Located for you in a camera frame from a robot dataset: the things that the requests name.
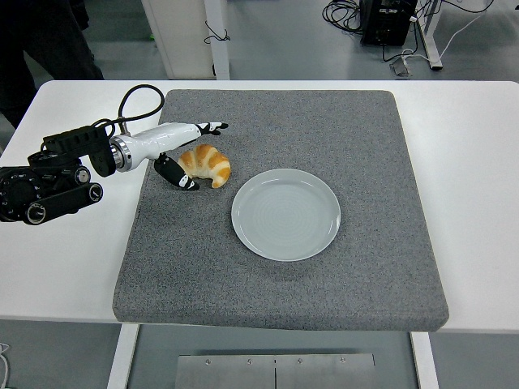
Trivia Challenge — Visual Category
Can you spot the white desk post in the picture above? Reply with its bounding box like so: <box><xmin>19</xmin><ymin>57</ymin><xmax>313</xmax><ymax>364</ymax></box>
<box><xmin>202</xmin><ymin>0</ymin><xmax>231</xmax><ymax>81</ymax></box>

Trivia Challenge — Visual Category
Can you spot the round grey plate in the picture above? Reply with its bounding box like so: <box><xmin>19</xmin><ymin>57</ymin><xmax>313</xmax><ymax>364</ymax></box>
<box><xmin>230</xmin><ymin>168</ymin><xmax>341</xmax><ymax>263</ymax></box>

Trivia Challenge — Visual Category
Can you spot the grey metal plate with screws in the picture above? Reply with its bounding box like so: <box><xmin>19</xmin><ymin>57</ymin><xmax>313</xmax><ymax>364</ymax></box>
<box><xmin>177</xmin><ymin>353</ymin><xmax>377</xmax><ymax>389</ymax></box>

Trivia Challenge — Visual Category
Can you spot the white cabinet panel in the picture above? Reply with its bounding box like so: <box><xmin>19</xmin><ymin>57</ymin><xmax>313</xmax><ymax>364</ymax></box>
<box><xmin>140</xmin><ymin>0</ymin><xmax>216</xmax><ymax>80</ymax></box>

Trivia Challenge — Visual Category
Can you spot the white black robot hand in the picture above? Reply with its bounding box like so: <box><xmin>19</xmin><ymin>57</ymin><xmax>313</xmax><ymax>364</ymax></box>
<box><xmin>123</xmin><ymin>120</ymin><xmax>229</xmax><ymax>191</ymax></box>

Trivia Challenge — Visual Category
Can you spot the thin white cord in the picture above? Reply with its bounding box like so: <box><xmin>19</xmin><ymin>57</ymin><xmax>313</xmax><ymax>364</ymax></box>
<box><xmin>0</xmin><ymin>342</ymin><xmax>11</xmax><ymax>385</ymax></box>

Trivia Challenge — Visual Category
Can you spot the grey felt mat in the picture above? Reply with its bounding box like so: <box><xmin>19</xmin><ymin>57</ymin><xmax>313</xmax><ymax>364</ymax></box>
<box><xmin>111</xmin><ymin>88</ymin><xmax>450</xmax><ymax>333</ymax></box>

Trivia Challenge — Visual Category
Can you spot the white desk leg with foot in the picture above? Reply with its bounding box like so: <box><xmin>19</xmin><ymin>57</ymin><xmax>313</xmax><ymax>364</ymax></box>
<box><xmin>416</xmin><ymin>0</ymin><xmax>444</xmax><ymax>71</ymax></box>

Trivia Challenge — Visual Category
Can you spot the black computer box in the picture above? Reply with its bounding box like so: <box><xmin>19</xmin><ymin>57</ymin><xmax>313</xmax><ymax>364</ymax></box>
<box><xmin>359</xmin><ymin>0</ymin><xmax>418</xmax><ymax>46</ymax></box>

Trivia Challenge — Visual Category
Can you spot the golden croissant bread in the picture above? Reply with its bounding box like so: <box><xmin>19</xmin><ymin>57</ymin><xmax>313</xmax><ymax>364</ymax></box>
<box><xmin>177</xmin><ymin>143</ymin><xmax>232</xmax><ymax>190</ymax></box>

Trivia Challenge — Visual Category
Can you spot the long white cable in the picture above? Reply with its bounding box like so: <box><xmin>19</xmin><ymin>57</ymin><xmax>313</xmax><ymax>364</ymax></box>
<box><xmin>437</xmin><ymin>0</ymin><xmax>496</xmax><ymax>60</ymax></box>

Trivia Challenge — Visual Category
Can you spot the person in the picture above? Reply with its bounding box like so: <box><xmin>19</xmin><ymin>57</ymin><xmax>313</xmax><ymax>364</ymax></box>
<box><xmin>0</xmin><ymin>0</ymin><xmax>105</xmax><ymax>129</ymax></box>

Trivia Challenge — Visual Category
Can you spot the clear plastic floor piece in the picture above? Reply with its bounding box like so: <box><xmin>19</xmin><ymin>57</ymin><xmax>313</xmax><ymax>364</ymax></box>
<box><xmin>389</xmin><ymin>56</ymin><xmax>413</xmax><ymax>78</ymax></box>

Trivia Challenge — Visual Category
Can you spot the black cable bundle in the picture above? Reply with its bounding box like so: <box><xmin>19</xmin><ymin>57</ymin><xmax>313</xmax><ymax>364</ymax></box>
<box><xmin>322</xmin><ymin>0</ymin><xmax>364</xmax><ymax>36</ymax></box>

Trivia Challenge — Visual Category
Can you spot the white table leg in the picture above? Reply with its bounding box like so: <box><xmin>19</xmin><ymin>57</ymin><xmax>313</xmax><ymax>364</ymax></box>
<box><xmin>105</xmin><ymin>323</ymin><xmax>141</xmax><ymax>389</ymax></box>
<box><xmin>410</xmin><ymin>331</ymin><xmax>441</xmax><ymax>389</ymax></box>

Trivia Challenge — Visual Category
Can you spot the thin black cable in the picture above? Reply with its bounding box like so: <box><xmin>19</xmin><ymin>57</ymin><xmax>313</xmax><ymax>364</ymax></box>
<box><xmin>204</xmin><ymin>19</ymin><xmax>231</xmax><ymax>45</ymax></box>

